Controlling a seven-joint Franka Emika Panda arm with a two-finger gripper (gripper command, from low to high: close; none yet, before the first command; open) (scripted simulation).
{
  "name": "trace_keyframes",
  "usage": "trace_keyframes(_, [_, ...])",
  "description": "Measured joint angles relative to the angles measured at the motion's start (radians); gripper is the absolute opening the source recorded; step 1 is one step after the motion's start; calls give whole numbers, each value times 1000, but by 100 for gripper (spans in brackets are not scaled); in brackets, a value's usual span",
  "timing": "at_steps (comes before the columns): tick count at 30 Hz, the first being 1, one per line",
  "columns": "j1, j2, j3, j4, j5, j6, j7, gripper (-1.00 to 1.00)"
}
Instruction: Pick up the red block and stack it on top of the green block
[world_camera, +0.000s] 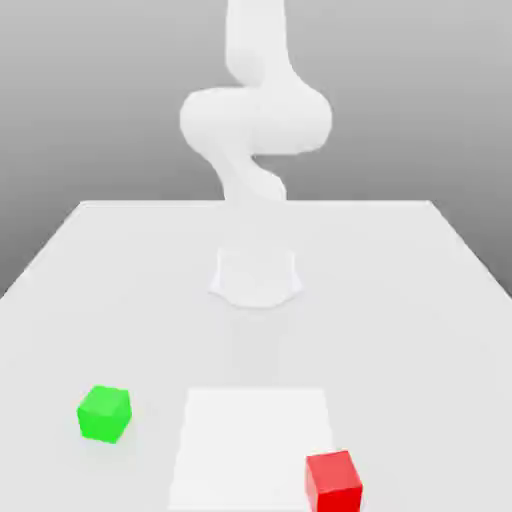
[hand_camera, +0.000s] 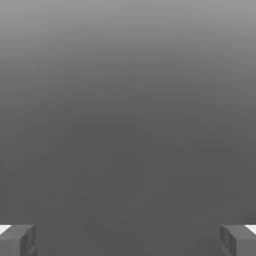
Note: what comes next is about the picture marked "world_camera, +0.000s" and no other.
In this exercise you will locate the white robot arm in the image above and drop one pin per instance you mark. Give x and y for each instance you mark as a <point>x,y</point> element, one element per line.
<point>256,120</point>

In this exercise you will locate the small green cube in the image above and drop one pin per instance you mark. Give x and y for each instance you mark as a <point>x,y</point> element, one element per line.
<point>104,414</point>

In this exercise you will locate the small red cube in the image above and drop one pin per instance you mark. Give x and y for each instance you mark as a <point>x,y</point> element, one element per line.
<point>334,482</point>

